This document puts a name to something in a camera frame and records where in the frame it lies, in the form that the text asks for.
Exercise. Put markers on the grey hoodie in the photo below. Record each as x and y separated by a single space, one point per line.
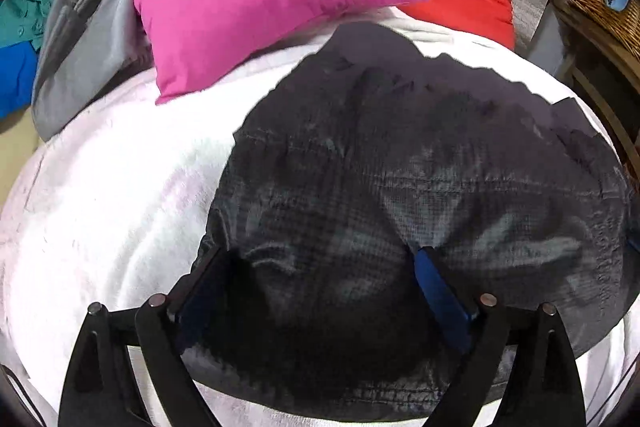
85 42

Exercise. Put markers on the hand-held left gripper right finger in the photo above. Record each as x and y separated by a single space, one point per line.
440 292

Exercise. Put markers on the teal button shirt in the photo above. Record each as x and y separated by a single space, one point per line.
25 14

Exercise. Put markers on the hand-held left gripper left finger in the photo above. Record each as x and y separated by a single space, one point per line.
200 292

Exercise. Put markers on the pale pink fleece blanket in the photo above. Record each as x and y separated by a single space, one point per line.
110 187

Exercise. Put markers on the blue garment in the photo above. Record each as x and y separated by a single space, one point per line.
15 77

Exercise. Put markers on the black garment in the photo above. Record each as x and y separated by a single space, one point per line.
400 187

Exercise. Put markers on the pink pillow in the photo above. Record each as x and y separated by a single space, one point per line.
250 2

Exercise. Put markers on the beige sofa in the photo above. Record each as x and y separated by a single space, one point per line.
12 157

